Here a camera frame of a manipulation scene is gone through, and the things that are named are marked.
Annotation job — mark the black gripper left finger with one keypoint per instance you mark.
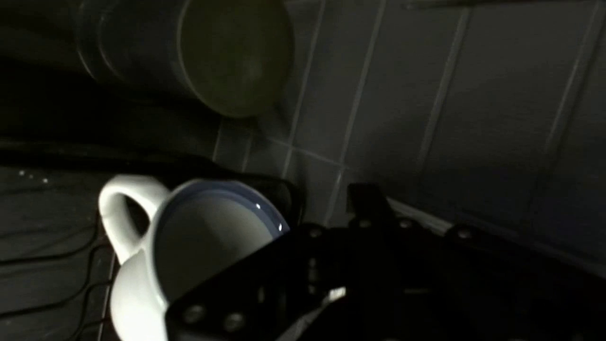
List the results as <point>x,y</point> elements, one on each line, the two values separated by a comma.
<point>270,277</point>

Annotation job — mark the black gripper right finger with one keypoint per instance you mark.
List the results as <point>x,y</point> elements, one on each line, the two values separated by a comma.
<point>479,284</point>

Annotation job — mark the white mug with blue rim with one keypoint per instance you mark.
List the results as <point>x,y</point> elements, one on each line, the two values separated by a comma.
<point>134,296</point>

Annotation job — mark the round metal canister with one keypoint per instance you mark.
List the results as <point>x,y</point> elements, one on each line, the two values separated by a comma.
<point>233,57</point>

